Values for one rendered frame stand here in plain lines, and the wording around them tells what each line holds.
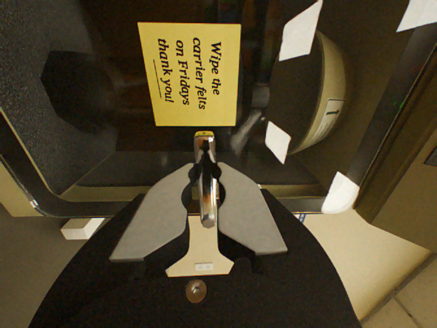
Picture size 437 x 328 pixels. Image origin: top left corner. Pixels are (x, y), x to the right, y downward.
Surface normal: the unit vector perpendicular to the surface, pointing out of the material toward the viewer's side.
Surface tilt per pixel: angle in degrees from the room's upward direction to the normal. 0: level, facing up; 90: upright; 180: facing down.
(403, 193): 135
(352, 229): 90
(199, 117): 90
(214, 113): 90
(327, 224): 90
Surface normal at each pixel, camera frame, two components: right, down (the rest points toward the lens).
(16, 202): 0.04, 0.48
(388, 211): -0.68, 0.34
